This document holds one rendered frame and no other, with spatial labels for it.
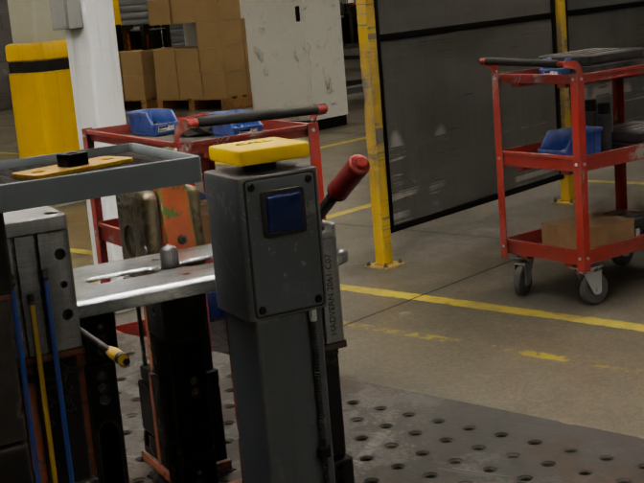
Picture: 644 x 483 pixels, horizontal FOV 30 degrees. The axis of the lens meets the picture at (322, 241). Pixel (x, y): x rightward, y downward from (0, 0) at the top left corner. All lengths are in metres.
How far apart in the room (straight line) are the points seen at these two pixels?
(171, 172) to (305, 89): 10.57
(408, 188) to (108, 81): 1.52
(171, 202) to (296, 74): 10.06
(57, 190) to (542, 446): 0.87
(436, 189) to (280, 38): 5.80
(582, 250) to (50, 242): 3.75
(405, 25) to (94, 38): 1.47
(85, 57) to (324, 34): 6.46
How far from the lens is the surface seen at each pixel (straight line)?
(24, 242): 1.01
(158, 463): 1.54
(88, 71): 5.22
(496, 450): 1.52
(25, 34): 8.47
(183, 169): 0.84
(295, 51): 11.43
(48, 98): 8.34
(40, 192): 0.81
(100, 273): 1.29
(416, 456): 1.52
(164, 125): 3.82
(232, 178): 0.91
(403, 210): 5.73
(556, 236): 4.85
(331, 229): 1.12
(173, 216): 1.41
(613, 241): 4.86
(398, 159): 5.68
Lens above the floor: 1.27
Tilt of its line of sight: 12 degrees down
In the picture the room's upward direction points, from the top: 5 degrees counter-clockwise
